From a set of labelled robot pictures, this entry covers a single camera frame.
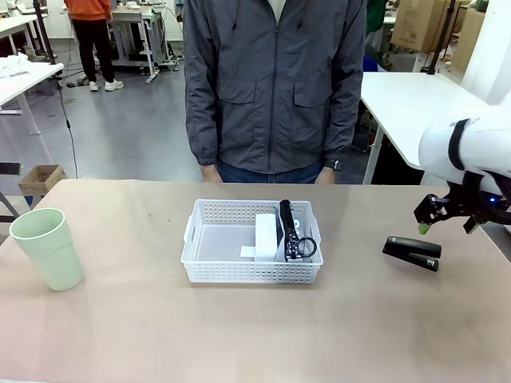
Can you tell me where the white table with cloth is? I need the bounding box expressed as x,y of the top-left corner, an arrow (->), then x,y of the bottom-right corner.
0,61 -> 65,137

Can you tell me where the white rectangular box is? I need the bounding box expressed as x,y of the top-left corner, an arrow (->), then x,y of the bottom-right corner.
253,213 -> 281,264

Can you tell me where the pale green plastic cup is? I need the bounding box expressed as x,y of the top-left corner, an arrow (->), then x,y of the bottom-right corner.
8,207 -> 86,293

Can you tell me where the thin black floor cable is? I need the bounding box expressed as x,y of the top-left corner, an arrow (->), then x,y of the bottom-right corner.
57,77 -> 80,180

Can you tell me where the large brown cardboard box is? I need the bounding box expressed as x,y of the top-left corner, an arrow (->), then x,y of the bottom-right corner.
390,0 -> 461,53

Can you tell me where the white upright panel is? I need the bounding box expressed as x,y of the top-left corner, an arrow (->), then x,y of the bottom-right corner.
460,0 -> 511,107

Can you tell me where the large white table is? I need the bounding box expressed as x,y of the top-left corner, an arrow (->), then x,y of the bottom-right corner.
358,71 -> 491,186

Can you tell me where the small open cardboard box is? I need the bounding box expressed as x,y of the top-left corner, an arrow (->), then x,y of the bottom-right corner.
18,164 -> 68,197

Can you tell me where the black stand pole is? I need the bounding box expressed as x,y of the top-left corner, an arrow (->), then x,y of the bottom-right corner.
426,0 -> 458,77

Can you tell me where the tall brown cardboard box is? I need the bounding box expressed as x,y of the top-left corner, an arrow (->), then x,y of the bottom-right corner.
452,6 -> 486,73

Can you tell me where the person's right hand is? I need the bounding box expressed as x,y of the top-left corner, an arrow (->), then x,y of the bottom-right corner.
199,162 -> 224,184

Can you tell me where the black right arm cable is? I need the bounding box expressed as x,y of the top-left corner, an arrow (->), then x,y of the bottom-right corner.
446,118 -> 486,208

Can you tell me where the white framed workshop desk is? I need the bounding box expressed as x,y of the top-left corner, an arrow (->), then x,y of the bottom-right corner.
109,2 -> 181,85

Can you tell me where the black frame strut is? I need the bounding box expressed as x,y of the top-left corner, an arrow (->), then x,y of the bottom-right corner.
0,160 -> 24,225

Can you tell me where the black stapler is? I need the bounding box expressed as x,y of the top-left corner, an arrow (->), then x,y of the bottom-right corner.
382,235 -> 443,274

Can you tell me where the green garment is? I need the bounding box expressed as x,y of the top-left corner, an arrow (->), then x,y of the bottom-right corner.
366,0 -> 386,34

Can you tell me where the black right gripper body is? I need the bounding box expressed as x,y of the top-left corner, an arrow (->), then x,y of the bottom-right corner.
446,171 -> 511,225

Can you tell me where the white perforated plastic basket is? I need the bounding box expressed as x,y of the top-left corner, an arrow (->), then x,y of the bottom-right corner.
180,198 -> 325,285

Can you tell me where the crumpled white cloth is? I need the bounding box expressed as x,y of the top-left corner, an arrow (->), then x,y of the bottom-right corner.
0,53 -> 35,79

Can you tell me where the person in grey jacket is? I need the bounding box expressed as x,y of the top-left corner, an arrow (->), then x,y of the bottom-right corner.
182,0 -> 369,185

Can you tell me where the person in orange top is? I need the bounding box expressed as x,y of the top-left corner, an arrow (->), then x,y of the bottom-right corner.
63,0 -> 125,93

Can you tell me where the blue bin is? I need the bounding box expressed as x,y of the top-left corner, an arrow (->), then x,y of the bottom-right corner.
362,49 -> 386,74

